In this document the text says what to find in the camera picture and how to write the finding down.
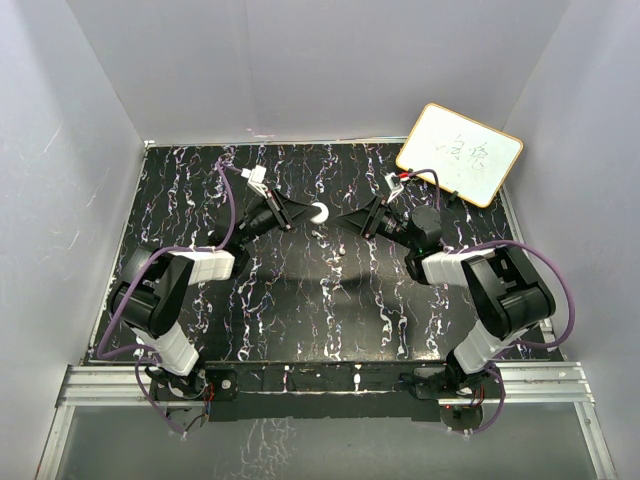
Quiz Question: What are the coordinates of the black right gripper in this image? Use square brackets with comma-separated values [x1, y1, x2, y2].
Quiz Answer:
[331, 194, 419, 251]

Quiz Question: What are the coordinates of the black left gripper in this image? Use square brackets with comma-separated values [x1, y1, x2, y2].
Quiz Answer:
[238, 188, 322, 247]

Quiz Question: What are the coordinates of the white round charging case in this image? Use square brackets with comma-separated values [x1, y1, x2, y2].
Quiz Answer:
[310, 202, 329, 225]

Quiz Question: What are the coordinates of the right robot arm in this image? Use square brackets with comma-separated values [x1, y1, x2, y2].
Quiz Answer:
[335, 197, 556, 397]

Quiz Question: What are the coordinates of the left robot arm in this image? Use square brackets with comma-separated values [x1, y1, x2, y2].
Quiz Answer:
[108, 190, 329, 399]

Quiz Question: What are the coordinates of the yellow framed whiteboard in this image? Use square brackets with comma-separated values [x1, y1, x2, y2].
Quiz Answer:
[396, 103, 524, 208]

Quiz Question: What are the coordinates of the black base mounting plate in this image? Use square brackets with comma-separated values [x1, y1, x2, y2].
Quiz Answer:
[149, 361, 503, 425]

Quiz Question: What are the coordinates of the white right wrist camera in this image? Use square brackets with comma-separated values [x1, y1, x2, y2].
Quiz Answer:
[385, 173, 404, 203]

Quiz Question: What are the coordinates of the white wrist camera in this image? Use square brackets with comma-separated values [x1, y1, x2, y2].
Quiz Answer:
[241, 165, 269, 198]
[385, 173, 404, 203]

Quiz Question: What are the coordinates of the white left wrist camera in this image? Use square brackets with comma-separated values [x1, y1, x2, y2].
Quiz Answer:
[241, 165, 269, 198]

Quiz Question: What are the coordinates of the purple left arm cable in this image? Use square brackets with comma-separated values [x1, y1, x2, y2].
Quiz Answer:
[97, 159, 251, 441]

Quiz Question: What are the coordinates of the aluminium frame rail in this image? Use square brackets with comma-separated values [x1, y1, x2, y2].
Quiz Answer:
[36, 361, 616, 479]

